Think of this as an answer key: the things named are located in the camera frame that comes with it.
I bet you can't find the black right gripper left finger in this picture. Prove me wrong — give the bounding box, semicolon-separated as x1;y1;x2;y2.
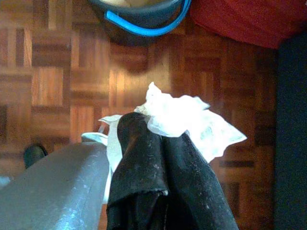
106;112;168;230

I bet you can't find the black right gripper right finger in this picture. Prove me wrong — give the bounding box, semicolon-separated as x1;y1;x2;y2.
163;133;238;230

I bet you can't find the white paper tissue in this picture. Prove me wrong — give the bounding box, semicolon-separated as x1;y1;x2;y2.
81;81;248;204

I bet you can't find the silver right robot leg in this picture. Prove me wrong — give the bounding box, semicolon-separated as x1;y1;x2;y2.
0;141;110;230

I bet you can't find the black right robot foot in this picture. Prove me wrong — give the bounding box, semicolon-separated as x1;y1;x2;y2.
23;143;48;170

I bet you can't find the red fabric beanbag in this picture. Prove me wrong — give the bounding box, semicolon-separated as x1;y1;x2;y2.
188;0;307;50

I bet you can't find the dark bed frame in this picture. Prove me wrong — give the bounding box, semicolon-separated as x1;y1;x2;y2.
274;33;307;230

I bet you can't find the black bucket with blue handle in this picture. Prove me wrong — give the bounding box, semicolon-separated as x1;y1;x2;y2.
87;0;192;46

